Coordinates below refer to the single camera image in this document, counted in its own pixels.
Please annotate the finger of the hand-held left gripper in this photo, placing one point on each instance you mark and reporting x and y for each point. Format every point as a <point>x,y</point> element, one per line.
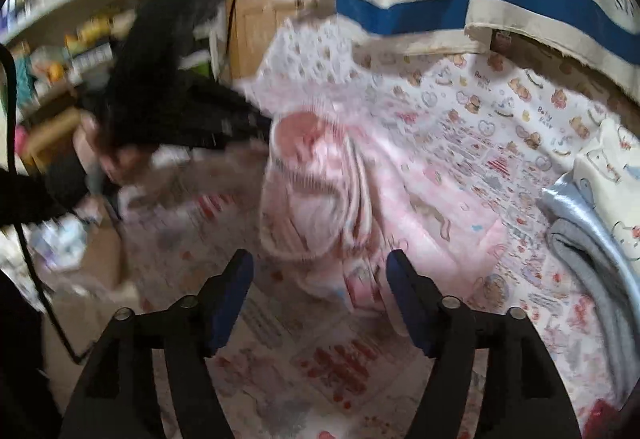
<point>247,126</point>

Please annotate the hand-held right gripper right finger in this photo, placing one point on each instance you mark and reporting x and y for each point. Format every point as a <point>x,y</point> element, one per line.
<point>410,309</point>

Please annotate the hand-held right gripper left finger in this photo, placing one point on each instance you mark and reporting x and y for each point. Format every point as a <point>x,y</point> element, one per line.
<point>227,314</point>

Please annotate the pink printed pants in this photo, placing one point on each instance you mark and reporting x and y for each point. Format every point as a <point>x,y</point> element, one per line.
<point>350,199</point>

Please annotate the person's left hand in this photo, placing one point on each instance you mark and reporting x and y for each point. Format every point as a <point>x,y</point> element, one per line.
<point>120,164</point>

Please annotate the grey folded blanket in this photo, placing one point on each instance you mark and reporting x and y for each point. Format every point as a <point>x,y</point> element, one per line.
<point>590,269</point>

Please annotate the printed bed sheet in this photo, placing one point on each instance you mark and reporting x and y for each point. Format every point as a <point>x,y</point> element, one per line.
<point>475,129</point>

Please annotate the light blue satin blanket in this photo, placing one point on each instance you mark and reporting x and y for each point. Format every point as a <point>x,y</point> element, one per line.
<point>575,204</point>

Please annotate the wooden window frame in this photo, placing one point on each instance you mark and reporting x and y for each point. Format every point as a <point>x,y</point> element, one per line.
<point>255,19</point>

